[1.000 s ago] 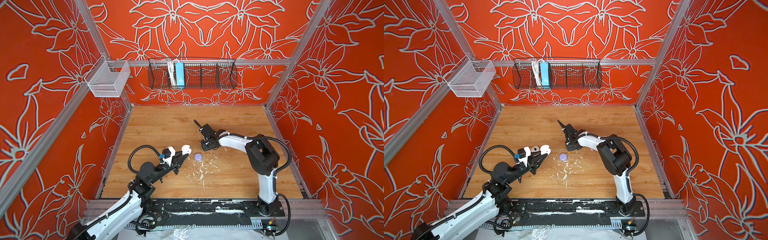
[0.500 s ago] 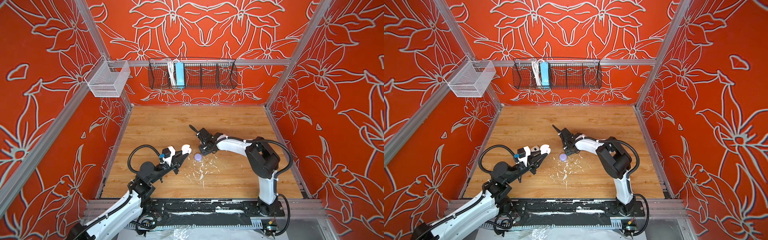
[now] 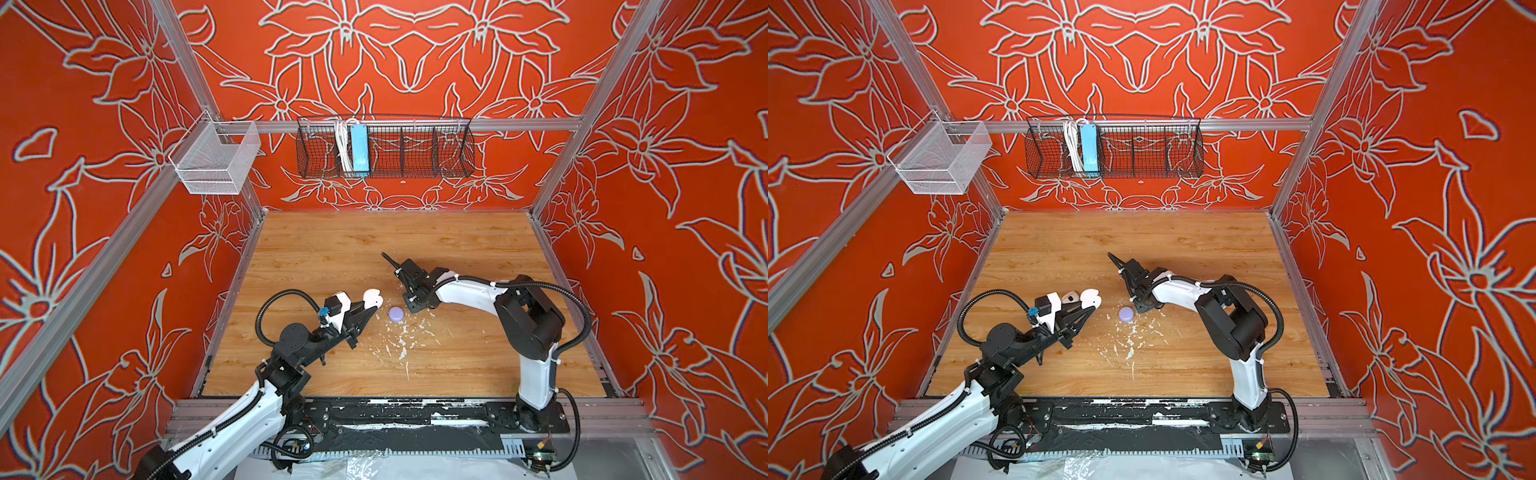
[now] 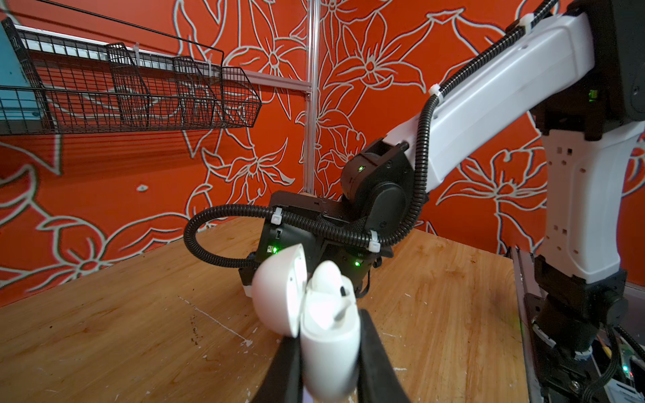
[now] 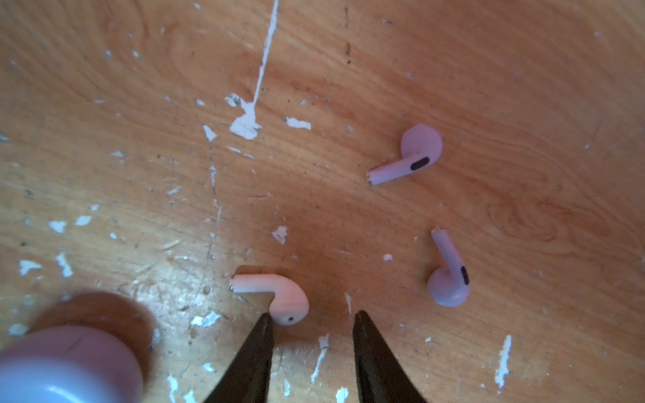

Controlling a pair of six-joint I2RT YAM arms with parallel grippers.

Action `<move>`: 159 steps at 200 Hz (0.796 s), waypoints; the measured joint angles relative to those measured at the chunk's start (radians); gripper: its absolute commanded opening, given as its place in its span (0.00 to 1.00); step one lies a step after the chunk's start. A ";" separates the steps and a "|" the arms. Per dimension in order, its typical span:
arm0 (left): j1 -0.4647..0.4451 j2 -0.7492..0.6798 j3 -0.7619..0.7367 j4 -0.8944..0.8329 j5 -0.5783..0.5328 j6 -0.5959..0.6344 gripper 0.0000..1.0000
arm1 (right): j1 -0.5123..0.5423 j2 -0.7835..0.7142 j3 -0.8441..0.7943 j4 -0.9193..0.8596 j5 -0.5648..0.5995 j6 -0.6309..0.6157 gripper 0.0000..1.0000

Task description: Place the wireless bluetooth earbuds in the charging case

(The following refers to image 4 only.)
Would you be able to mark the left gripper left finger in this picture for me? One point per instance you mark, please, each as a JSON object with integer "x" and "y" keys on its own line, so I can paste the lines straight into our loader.
{"x": 283, "y": 380}

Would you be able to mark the white round charging case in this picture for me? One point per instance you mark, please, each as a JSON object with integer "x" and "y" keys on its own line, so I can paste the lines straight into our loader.
{"x": 330, "y": 355}

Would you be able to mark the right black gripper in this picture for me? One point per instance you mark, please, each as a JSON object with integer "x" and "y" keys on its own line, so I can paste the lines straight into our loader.
{"x": 354, "y": 263}

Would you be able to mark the white earbud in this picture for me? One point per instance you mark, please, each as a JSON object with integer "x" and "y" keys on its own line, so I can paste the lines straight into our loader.
{"x": 327, "y": 297}

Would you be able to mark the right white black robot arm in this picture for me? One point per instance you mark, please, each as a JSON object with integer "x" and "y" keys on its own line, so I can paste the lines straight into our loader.
{"x": 547, "y": 118}

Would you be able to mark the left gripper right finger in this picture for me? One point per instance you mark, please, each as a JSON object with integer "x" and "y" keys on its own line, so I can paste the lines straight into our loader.
{"x": 377, "y": 379}

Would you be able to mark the black wire wall basket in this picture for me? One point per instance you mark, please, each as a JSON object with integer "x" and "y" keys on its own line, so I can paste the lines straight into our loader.
{"x": 84, "y": 87}

